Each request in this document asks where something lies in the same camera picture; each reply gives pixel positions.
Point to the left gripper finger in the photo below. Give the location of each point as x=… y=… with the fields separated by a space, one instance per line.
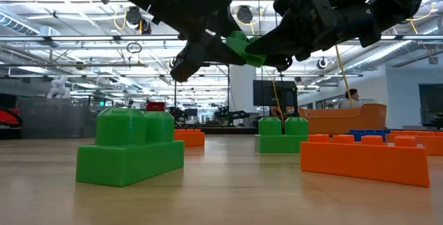
x=194 y=59
x=223 y=26

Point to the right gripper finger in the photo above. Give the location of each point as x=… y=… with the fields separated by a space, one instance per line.
x=281 y=62
x=280 y=43

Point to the green toy block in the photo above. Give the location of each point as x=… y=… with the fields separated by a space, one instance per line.
x=244 y=50
x=277 y=143
x=128 y=162

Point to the orange toy block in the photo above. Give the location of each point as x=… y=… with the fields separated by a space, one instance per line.
x=363 y=164
x=432 y=145
x=190 y=139

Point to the blue toy block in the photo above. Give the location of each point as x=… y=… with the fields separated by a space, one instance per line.
x=356 y=135

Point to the black background robot arm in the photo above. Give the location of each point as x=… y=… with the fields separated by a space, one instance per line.
x=178 y=115
x=232 y=115

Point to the black monitor screen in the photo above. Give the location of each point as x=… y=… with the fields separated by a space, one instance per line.
x=266 y=95

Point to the red box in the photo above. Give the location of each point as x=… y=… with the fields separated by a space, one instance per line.
x=155 y=106

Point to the person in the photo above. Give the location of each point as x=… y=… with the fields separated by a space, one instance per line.
x=351 y=97

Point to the orange plastic bin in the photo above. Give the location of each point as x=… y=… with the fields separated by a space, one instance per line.
x=342 y=121

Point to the white sculpture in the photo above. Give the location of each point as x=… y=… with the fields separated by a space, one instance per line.
x=59 y=90

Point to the dark glass window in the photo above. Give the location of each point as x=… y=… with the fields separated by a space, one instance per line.
x=431 y=104

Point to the grey translucent plastic bin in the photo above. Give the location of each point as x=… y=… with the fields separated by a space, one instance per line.
x=52 y=121

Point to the red and black object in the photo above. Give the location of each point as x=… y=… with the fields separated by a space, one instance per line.
x=8 y=117

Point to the black gantry frame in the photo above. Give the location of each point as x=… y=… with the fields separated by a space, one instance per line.
x=175 y=93

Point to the black table frame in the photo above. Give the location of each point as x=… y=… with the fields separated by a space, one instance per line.
x=214 y=130

